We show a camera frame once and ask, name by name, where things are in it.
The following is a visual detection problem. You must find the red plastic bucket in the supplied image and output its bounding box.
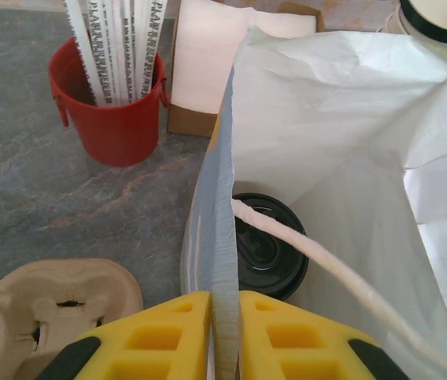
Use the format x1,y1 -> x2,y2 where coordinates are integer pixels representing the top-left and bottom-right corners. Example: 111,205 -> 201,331
48,36 -> 169,168

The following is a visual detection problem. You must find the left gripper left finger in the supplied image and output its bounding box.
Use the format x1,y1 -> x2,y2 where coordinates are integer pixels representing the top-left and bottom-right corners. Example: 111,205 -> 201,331
36,291 -> 213,380

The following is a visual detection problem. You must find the white napkin stack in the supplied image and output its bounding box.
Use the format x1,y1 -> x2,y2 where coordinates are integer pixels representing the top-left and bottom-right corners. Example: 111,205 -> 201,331
170,0 -> 319,116

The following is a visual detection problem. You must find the paper takeout bag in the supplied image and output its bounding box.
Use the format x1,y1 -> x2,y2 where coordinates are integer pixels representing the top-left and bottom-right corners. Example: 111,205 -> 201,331
181,25 -> 447,380

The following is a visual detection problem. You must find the black plastic cup lid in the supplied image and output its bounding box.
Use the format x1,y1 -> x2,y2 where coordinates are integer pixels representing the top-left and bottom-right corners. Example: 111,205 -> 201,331
231,192 -> 310,301

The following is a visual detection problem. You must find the cream paper cup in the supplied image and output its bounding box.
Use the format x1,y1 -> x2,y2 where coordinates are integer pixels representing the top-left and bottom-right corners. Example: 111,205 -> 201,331
399,0 -> 447,52

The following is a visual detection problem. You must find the cardboard napkin box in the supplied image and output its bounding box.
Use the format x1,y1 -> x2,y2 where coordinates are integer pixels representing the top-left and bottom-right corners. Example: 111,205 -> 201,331
166,0 -> 326,138

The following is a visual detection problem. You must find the brown pulp cup carrier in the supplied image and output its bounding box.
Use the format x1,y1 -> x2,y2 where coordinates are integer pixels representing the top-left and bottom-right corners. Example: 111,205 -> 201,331
0,256 -> 144,380

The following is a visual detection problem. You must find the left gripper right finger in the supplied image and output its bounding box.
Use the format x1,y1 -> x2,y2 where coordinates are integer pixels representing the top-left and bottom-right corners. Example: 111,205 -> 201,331
235,291 -> 411,380

